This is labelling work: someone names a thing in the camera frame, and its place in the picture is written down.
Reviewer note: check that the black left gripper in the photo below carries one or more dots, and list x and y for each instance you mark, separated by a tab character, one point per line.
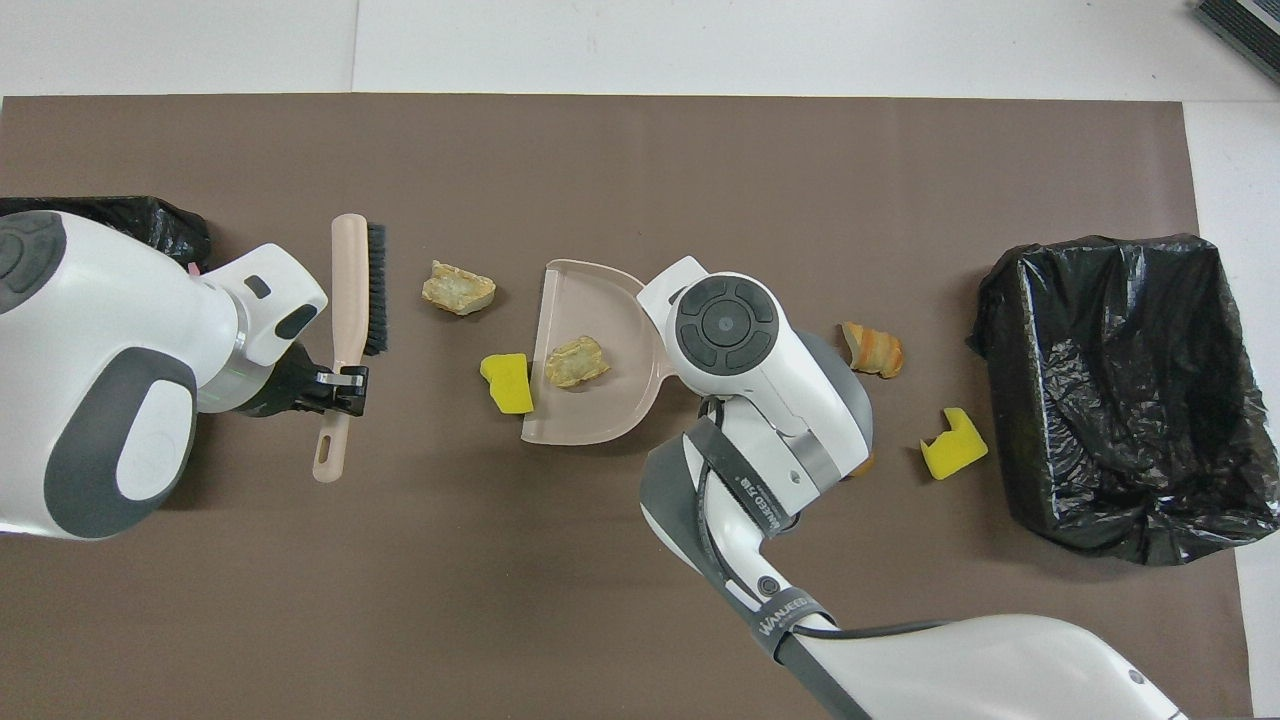
290	390

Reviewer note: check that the beige hand brush black bristles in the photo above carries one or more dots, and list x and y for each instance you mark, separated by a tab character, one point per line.
347	280

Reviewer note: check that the beige foam chunk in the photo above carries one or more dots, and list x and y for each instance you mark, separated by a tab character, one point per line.
458	290
577	363

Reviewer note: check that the plain yellow sponge piece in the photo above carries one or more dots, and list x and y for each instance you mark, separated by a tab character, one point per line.
508	385

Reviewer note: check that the beige plastic dustpan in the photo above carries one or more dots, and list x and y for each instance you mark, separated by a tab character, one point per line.
600	315

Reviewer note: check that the brown oval bread roll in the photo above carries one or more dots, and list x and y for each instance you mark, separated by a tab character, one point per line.
864	464

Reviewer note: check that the striped croissant piece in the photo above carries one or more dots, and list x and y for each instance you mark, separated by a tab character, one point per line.
873	350

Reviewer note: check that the notched yellow sponge piece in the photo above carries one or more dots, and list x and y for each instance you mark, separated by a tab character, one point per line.
955	450

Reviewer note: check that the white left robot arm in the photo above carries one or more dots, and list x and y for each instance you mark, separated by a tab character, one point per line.
100	330

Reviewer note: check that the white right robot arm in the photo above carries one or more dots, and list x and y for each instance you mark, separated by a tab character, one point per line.
760	400

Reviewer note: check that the bin with black plastic bag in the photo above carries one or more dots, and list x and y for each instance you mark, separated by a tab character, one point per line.
1100	400
150	225

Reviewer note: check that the brown table mat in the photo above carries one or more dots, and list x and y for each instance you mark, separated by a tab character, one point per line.
500	600

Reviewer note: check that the dark ribbed device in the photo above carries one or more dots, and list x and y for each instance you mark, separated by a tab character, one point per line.
1245	25

